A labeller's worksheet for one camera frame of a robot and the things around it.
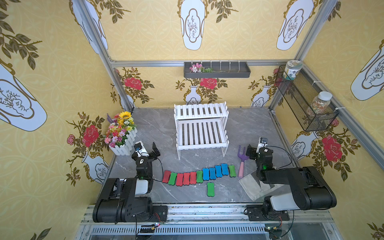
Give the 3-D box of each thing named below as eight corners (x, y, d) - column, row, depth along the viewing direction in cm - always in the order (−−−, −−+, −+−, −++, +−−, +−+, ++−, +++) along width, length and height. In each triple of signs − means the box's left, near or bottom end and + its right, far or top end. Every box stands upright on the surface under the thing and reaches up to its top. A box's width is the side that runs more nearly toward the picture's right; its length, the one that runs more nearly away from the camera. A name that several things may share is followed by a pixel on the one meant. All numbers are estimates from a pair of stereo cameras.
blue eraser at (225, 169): (222, 175, 89) (222, 173, 87) (221, 165, 93) (221, 163, 91) (228, 175, 89) (229, 173, 87) (227, 165, 92) (227, 163, 91)
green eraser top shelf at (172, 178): (168, 184, 86) (167, 182, 84) (171, 173, 90) (170, 172, 88) (174, 185, 85) (174, 184, 84) (177, 174, 89) (176, 173, 88)
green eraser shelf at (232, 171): (229, 177, 88) (230, 175, 86) (228, 166, 92) (229, 165, 90) (236, 177, 88) (236, 175, 86) (234, 166, 92) (234, 165, 90)
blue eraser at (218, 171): (216, 177, 88) (216, 175, 86) (215, 167, 92) (215, 165, 90) (221, 177, 88) (222, 175, 86) (220, 167, 92) (221, 165, 90)
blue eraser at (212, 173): (209, 179, 87) (210, 177, 85) (209, 168, 91) (209, 167, 89) (215, 179, 87) (216, 177, 85) (214, 168, 91) (215, 167, 89)
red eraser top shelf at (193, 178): (189, 184, 86) (189, 182, 84) (189, 173, 90) (189, 171, 88) (196, 184, 86) (196, 182, 84) (196, 173, 90) (196, 171, 88)
